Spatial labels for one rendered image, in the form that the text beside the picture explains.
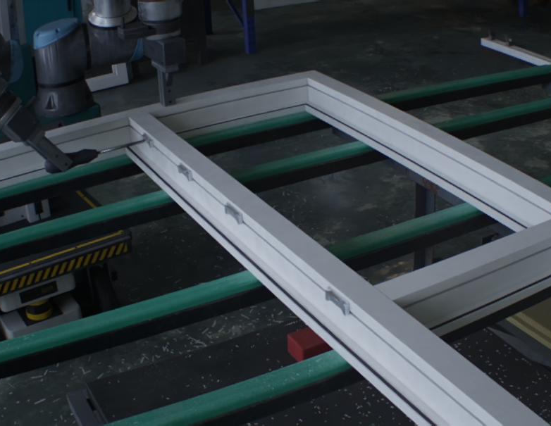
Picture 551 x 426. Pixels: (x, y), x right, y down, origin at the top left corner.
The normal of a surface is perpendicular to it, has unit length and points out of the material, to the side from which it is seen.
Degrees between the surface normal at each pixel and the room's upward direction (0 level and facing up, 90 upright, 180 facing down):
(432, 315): 90
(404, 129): 90
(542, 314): 0
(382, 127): 90
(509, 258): 90
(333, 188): 0
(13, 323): 0
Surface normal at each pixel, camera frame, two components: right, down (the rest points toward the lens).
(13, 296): 0.54, 0.36
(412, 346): -0.06, -0.89
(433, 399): -0.88, 0.26
